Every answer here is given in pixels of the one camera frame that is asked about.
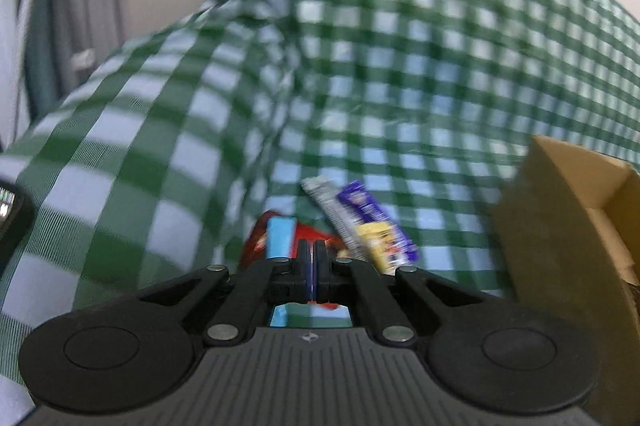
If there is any brown cardboard box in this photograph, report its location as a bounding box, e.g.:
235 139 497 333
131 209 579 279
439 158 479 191
490 135 640 426

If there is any green checkered cloth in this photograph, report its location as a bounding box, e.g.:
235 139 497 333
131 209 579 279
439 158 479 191
0 0 640 407

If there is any black object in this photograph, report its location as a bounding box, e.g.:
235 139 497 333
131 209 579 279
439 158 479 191
0 178 36 266

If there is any red snack packet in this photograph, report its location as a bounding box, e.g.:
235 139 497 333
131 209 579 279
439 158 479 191
239 210 352 327

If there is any silver snack packet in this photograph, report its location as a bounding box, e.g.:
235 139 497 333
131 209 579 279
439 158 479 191
301 176 373 263

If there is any purple yellow snack packet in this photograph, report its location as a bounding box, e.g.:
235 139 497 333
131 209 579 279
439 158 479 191
336 180 420 275

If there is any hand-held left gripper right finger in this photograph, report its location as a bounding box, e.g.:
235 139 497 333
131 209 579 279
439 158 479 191
313 241 481 347

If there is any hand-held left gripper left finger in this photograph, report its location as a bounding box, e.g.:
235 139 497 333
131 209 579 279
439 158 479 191
139 240 312 347

